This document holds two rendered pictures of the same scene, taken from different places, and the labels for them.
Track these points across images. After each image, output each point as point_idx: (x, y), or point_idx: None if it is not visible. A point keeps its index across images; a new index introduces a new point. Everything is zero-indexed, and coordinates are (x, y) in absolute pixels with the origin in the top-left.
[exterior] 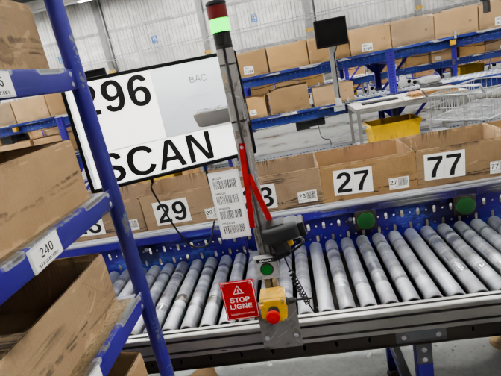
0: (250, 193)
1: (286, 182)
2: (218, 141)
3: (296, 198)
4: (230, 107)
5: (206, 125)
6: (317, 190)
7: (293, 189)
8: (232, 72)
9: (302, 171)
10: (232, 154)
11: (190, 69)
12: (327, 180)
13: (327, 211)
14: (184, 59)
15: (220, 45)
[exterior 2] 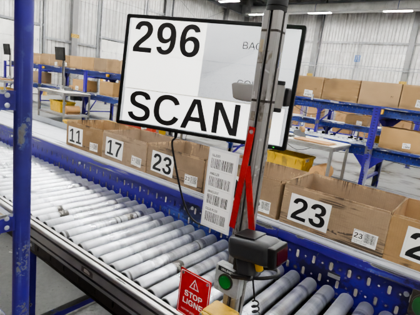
0: (242, 188)
1: (346, 211)
2: (247, 120)
3: (350, 234)
4: (255, 82)
5: (240, 99)
6: (380, 239)
7: (350, 223)
8: (272, 41)
9: (369, 208)
10: None
11: (248, 33)
12: (397, 233)
13: (378, 268)
14: (245, 21)
15: (269, 5)
